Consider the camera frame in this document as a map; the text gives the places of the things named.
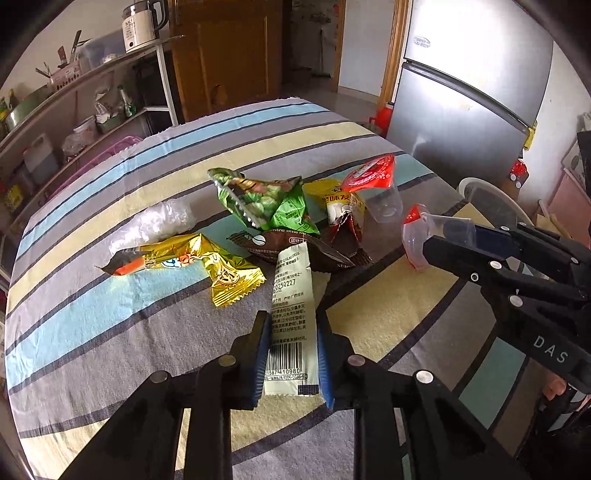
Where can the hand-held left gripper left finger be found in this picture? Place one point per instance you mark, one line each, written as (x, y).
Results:
(259, 364)

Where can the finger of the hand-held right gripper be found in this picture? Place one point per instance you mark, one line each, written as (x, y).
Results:
(461, 261)
(491, 237)

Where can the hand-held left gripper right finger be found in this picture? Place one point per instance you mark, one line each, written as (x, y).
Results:
(327, 369)

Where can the white trash bin clear liner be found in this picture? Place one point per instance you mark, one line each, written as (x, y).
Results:
(498, 198)

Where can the small clear jelly cup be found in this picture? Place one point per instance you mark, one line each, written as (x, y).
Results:
(418, 240)

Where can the long white sachet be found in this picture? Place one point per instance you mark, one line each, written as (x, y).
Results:
(291, 314)

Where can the large brown coffee sachet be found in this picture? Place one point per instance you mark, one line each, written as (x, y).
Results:
(258, 244)

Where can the gold snack packet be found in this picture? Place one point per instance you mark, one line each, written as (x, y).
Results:
(203, 258)

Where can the large clear cup red lid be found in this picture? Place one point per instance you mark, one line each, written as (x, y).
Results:
(374, 177)

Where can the yellow snack packet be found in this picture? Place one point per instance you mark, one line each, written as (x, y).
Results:
(325, 196)

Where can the green snack packet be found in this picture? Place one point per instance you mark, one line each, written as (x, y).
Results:
(272, 203)

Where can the clear plastic wrap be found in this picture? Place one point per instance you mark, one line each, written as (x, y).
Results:
(157, 224)

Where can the person's right hand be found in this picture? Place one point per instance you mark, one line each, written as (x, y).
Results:
(552, 390)

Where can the small red plastic bag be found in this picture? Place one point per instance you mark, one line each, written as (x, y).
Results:
(519, 170)

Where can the pink cabinet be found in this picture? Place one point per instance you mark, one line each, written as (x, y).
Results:
(565, 198)

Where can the hanging yellow packets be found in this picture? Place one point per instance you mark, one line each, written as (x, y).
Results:
(531, 136)

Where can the striped tablecloth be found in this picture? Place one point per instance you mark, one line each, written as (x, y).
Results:
(138, 346)

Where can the silver refrigerator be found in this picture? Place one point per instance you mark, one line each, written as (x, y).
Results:
(466, 92)

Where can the red plastic container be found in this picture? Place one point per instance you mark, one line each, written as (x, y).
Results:
(383, 121)

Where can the pink plastic basket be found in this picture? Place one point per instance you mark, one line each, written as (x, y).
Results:
(101, 159)

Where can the green glass bottle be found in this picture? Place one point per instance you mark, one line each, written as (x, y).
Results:
(127, 104)

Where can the yellow label bottle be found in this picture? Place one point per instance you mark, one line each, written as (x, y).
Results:
(13, 198)

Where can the white plastic jug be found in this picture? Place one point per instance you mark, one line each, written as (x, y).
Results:
(40, 154)

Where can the wooden door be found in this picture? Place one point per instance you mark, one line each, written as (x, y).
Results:
(231, 60)

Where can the metal shelf rack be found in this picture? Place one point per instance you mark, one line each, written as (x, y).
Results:
(83, 83)

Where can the green pot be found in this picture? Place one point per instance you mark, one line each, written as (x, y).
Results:
(25, 110)

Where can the pink utensil holder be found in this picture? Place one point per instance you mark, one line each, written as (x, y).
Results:
(67, 76)

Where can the clear storage box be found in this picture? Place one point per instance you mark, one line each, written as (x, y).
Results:
(99, 53)

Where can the white electric kettle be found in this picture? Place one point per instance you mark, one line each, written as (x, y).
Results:
(141, 30)

